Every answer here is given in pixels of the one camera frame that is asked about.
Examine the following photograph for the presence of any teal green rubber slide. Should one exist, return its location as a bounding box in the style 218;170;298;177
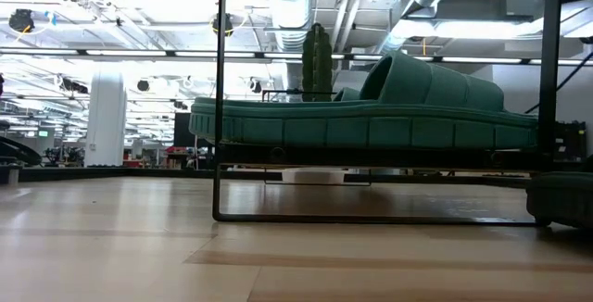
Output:
188;50;539;150

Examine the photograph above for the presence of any black rubber slide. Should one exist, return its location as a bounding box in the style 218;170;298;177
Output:
525;170;593;230

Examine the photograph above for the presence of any green artificial cactus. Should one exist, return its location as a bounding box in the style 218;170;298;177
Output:
301;22;334;103

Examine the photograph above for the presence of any long ceiling light strip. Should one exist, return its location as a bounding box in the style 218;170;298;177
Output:
0;47;593;66

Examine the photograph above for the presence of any white room column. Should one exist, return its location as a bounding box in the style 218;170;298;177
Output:
84;69;128;168

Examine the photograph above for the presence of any black equipment box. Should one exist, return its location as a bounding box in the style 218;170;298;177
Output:
553;120;587;162

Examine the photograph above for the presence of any wooden shelf with black frame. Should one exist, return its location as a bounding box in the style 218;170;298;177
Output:
211;0;564;227

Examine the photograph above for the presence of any silver ribbed ventilation duct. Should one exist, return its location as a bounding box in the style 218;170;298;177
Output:
264;0;317;53

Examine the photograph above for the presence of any black metal table frame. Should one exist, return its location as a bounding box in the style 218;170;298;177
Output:
18;166;532;188

